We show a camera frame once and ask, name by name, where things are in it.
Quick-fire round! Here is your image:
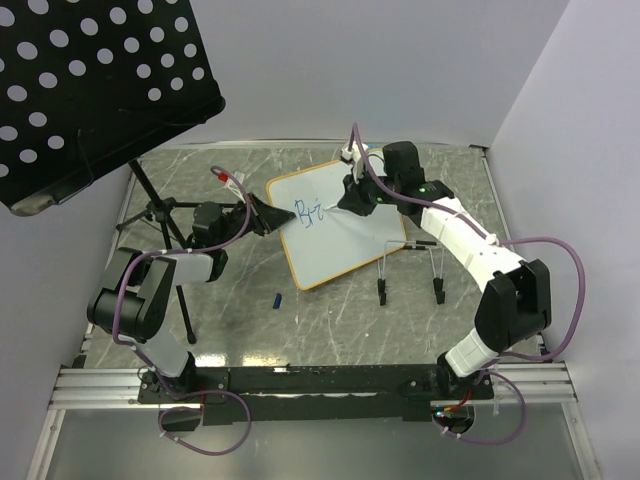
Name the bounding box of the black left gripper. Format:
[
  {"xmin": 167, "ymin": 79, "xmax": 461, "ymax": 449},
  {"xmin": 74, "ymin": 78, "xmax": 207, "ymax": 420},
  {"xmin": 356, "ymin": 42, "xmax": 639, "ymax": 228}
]
[{"xmin": 216, "ymin": 192, "xmax": 296, "ymax": 248}]

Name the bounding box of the black perforated music stand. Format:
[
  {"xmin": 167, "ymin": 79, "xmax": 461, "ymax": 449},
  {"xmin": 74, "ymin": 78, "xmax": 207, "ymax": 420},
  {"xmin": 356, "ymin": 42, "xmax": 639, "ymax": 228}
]
[{"xmin": 0, "ymin": 0, "xmax": 236, "ymax": 344}]

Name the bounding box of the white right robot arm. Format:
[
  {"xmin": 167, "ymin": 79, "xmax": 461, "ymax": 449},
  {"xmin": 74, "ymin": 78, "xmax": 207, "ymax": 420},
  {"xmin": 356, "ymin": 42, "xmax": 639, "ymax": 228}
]
[{"xmin": 337, "ymin": 140, "xmax": 551, "ymax": 398}]

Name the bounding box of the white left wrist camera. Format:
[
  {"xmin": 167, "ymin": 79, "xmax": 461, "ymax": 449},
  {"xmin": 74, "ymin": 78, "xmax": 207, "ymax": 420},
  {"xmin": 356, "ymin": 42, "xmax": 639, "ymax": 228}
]
[{"xmin": 210, "ymin": 166, "xmax": 246, "ymax": 201}]

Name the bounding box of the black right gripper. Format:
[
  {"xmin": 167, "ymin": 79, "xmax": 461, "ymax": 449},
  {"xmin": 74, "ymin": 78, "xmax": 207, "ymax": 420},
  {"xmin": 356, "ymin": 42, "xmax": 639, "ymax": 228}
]
[{"xmin": 338, "ymin": 163, "xmax": 401, "ymax": 217}]

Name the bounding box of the yellow framed whiteboard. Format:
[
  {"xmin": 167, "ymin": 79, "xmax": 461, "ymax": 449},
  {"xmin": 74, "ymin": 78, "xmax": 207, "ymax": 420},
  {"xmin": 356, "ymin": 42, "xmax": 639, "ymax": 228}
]
[{"xmin": 266, "ymin": 160, "xmax": 406, "ymax": 290}]

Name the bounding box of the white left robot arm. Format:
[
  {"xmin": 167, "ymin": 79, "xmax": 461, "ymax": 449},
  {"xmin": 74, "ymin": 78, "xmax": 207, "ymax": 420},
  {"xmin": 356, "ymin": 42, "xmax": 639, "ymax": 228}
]
[{"xmin": 87, "ymin": 193, "xmax": 296, "ymax": 402}]

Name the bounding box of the blue marker cap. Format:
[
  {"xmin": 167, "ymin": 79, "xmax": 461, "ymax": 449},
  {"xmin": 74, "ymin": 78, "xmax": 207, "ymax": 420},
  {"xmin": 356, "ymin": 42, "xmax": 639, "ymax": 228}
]
[{"xmin": 272, "ymin": 293, "xmax": 283, "ymax": 309}]

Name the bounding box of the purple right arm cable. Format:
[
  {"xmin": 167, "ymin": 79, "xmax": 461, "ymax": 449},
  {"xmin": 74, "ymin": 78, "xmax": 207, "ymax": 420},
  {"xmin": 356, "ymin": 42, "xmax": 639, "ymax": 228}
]
[{"xmin": 349, "ymin": 121, "xmax": 586, "ymax": 446}]

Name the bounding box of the wire whiteboard easel stand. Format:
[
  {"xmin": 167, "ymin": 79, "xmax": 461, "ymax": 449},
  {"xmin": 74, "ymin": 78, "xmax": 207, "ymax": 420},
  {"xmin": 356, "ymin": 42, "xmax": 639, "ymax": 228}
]
[{"xmin": 376, "ymin": 239, "xmax": 446, "ymax": 307}]

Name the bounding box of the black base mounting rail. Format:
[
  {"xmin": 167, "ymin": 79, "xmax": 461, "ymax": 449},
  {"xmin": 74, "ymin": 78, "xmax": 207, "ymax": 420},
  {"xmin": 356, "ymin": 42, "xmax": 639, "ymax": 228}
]
[{"xmin": 138, "ymin": 362, "xmax": 494, "ymax": 426}]

